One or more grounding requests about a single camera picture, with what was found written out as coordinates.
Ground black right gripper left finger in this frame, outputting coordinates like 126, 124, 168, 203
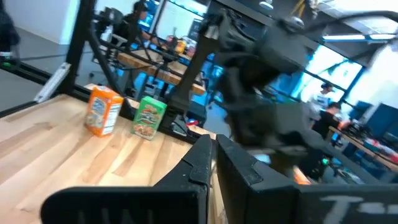
39, 133, 214, 224

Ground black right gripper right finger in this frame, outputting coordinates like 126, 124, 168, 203
214, 134, 398, 224

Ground green Apple Jacks cereal box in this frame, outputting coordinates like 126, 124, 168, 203
130, 95, 168, 141

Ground orange Mini Wheats cereal box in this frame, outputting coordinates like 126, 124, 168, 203
84, 85, 124, 138

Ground person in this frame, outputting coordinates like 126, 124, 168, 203
307, 82, 335, 121
312, 101, 351, 141
123, 1, 156, 43

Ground wooden background table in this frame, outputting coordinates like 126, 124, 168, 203
328, 125, 398, 174
117, 49, 206, 96

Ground white angle bracket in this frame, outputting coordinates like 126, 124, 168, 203
33, 62, 72, 104

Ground black metal rig frame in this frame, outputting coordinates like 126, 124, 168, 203
0, 0, 224, 147

